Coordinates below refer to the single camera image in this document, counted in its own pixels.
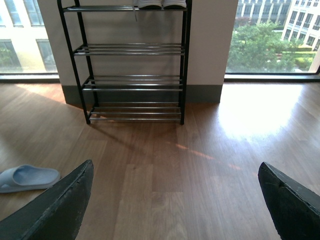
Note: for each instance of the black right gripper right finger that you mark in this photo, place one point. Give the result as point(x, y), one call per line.
point(294, 209)

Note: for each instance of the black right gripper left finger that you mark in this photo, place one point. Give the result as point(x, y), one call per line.
point(57, 213)

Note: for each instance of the grey sneaker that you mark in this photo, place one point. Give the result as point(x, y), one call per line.
point(145, 5)

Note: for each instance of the grey sneaker one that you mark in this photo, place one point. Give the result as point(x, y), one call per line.
point(174, 4)

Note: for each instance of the black metal shoe rack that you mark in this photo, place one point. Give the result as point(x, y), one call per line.
point(126, 97)

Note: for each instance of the light blue slipper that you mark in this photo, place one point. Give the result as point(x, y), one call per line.
point(26, 178)

